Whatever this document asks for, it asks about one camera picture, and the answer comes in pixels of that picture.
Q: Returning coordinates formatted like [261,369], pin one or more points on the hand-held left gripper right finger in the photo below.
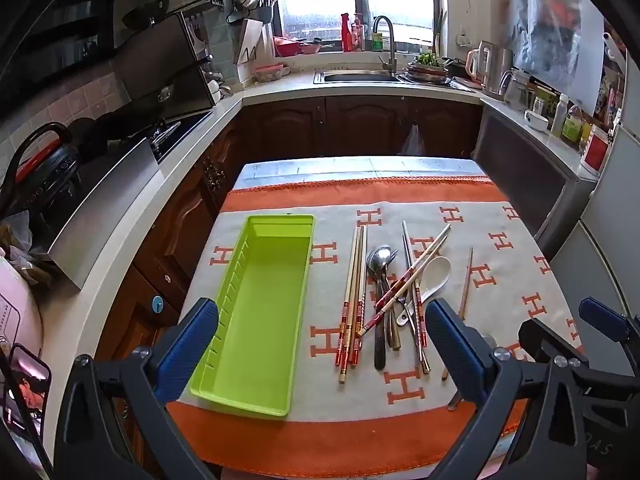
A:
[450,340]

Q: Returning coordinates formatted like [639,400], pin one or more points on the pink pump bottle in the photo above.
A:
[357,34]

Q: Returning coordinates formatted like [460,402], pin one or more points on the glass pot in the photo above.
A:
[517,91]

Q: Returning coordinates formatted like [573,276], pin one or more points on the steel basin with vegetables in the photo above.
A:
[427,69]

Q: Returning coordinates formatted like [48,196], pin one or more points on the steel kitchen sink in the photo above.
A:
[357,77]

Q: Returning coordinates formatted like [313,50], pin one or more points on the pink and white appliance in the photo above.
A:
[15,310]

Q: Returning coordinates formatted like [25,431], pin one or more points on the orange and white printed blanket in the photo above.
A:
[505,290]

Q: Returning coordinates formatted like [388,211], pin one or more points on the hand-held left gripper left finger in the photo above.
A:
[192,340]

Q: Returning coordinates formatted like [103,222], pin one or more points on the crumpled brown bag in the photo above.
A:
[22,247]

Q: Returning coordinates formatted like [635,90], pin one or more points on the steel kettle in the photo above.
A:
[500,72]

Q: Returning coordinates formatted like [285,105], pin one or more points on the thin brown wooden chopstick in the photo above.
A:
[462,285]

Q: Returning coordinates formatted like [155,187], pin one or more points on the black electric cooker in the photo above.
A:
[40,170]

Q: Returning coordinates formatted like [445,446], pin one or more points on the red and white container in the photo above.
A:
[595,152]

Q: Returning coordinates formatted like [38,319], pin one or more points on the grey refrigerator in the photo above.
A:
[610,240]

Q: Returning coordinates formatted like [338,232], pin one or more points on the grey appliance front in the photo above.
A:
[530,175]

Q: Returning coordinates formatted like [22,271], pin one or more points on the white plastic bottle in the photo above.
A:
[559,115]

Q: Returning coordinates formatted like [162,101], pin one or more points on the stacked white bowls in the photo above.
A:
[215,90]

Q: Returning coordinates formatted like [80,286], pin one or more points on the black gas stove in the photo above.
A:
[177,132]

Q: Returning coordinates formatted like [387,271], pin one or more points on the hanging clear plastic bag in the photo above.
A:
[412,142]

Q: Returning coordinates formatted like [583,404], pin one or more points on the white bowl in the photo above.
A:
[536,121]

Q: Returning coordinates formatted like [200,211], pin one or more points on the green plastic utensil tray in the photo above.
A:
[260,320]

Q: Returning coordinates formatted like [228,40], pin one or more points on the stainless steel splash guard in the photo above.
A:
[105,210]

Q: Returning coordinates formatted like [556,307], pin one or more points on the red bottle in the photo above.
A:
[346,32]

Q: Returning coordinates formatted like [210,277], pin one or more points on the wooden cutting board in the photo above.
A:
[250,40]

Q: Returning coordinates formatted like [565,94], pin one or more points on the red plastic basin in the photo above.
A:
[287,46]

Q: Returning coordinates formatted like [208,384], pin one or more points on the white ceramic spoon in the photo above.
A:
[437,272]

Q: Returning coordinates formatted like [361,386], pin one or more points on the large blue round cabinet knob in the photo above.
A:
[157,304]

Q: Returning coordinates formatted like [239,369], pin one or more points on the white electric kettle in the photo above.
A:
[479,62]

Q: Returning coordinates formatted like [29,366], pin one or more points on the plastic covered wall poster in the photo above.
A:
[555,25]

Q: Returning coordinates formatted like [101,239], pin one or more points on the smartphone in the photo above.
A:
[25,385]

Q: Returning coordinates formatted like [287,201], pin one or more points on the green onion stalks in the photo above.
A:
[440,30]

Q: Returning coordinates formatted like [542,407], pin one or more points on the green dish soap bottle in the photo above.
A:
[376,41]

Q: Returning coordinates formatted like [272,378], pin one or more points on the dark brown chopstick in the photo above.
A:
[425,362]

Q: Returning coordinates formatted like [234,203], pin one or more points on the pink lidded food container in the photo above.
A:
[270,72]

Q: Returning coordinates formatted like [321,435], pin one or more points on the black frying pan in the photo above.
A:
[150,12]

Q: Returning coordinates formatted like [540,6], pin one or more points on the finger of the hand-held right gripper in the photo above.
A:
[537,340]
[600,312]

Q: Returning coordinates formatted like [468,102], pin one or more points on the pink bowl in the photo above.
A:
[310,49]

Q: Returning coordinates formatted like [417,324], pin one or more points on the green label bottle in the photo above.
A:
[572,127]

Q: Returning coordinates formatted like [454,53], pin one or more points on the steel faucet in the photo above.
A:
[391,45]

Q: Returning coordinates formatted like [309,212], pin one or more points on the white wall socket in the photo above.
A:
[462,40]

